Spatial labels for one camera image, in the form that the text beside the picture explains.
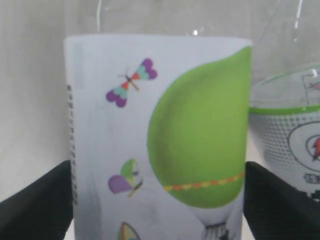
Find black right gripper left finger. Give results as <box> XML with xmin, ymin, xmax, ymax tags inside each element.
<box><xmin>0</xmin><ymin>160</ymin><xmax>73</xmax><ymax>240</ymax></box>

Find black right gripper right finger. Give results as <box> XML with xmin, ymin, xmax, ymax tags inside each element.
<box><xmin>243</xmin><ymin>161</ymin><xmax>320</xmax><ymax>240</ymax></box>

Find lime label clear bottle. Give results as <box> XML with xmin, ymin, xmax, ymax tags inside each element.
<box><xmin>249</xmin><ymin>0</ymin><xmax>320</xmax><ymax>202</ymax></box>

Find wide white-cap balloon label bottle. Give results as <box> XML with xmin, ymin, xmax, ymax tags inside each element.
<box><xmin>62</xmin><ymin>0</ymin><xmax>253</xmax><ymax>240</ymax></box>

